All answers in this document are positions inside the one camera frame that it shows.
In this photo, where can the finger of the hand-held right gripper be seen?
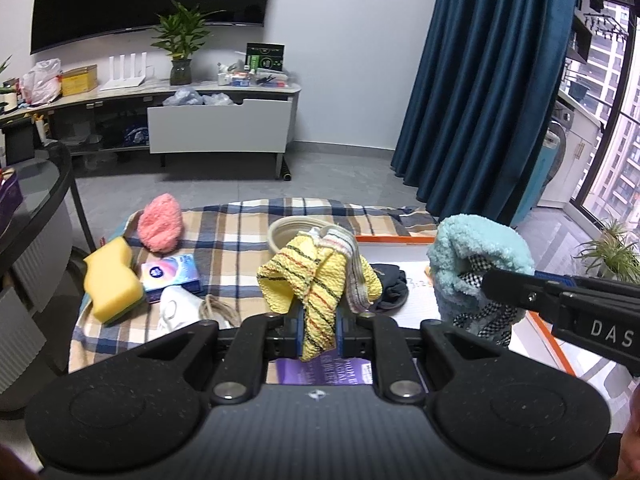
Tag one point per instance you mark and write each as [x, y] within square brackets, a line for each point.
[515, 290]

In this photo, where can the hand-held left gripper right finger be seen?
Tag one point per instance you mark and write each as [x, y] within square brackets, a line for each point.
[340, 332]

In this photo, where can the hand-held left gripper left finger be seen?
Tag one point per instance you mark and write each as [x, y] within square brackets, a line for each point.
[299, 332]

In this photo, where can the yellow striped cloth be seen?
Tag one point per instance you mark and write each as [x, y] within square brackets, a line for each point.
[320, 290]

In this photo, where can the teal fuzzy sock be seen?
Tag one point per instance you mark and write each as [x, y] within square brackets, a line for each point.
[475, 247]

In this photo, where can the orange-rimmed white box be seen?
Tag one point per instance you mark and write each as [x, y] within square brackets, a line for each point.
[425, 305]

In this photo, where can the colourful tissue pack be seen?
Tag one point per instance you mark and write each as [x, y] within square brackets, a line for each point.
[170, 272]

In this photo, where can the yellow sponge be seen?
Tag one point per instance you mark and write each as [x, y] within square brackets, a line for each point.
[107, 280]

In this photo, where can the purple booklet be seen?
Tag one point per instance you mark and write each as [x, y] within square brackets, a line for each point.
[345, 370]

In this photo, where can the dark cloth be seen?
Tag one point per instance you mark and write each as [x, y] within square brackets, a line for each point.
[392, 285]

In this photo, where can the spiky potted plant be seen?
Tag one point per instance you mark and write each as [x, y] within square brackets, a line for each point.
[612, 252]

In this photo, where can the beige round bowl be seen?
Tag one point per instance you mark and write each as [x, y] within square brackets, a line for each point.
[282, 230]

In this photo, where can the plaid blanket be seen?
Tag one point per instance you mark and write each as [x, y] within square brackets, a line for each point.
[230, 240]

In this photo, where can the light blue suitcase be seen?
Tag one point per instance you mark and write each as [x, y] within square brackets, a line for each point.
[542, 175]

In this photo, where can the white face mask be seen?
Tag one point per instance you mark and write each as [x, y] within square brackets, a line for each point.
[177, 307]

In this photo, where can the white balcony cabinet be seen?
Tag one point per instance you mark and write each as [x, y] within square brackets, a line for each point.
[577, 150]

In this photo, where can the black rolled mat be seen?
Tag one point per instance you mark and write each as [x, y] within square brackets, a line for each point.
[285, 169]

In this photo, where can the pink fuzzy sock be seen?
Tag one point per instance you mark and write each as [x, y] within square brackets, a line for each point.
[160, 222]

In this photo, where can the blue curtain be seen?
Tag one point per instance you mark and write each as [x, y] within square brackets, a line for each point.
[480, 85]

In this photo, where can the white cabinet drawer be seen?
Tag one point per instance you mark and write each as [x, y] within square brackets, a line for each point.
[220, 127]

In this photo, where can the clear tray of small items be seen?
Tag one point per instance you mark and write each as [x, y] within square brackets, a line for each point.
[255, 79]

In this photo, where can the crumpled plastic bags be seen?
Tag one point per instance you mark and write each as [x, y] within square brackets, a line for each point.
[187, 96]

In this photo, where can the green and black box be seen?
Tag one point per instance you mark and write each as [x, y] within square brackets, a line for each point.
[265, 57]

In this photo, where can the hanging drying rack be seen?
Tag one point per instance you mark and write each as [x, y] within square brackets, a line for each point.
[607, 22]

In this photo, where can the glass round table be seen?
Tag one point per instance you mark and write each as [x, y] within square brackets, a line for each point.
[35, 200]

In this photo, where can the white router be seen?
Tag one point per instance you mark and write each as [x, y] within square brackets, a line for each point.
[127, 72]

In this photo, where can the grey television cabinet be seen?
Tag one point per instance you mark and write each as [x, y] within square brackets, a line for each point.
[75, 105]

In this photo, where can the potted plant in dark vase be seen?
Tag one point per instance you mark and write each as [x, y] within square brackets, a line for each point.
[181, 35]

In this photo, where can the yellow box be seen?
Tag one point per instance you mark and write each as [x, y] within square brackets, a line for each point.
[79, 81]

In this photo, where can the black storage box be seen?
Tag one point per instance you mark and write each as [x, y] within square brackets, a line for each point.
[17, 145]

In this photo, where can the white plastic bag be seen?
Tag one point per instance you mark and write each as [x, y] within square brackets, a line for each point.
[40, 82]

